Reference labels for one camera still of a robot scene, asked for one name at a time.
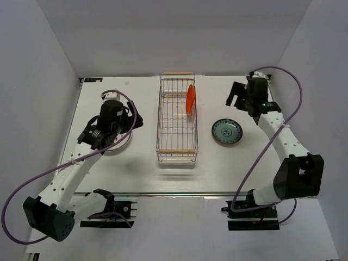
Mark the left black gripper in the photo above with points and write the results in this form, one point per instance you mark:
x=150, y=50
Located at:
x=134, y=122

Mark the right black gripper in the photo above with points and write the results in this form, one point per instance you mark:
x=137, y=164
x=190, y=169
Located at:
x=237, y=89

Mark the plain white plate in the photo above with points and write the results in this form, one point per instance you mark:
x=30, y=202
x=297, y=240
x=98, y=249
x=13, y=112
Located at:
x=121, y=146

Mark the teal patterned plate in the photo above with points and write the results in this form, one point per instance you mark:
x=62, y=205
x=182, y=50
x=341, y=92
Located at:
x=226, y=131

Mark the orange plate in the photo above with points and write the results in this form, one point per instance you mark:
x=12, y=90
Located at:
x=190, y=98

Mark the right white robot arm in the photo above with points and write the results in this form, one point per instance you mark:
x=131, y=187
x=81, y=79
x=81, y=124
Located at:
x=300, y=172

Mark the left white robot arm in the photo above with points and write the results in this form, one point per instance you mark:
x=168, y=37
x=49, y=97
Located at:
x=52, y=212

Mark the left blue table label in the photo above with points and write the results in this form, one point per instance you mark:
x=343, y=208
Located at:
x=93, y=80

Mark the metal wire dish rack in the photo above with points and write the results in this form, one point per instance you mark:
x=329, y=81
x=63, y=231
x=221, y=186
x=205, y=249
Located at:
x=177, y=128

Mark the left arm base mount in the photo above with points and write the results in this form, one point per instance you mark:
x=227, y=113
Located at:
x=117, y=213

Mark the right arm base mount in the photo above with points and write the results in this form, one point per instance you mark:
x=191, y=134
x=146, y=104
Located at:
x=265, y=219

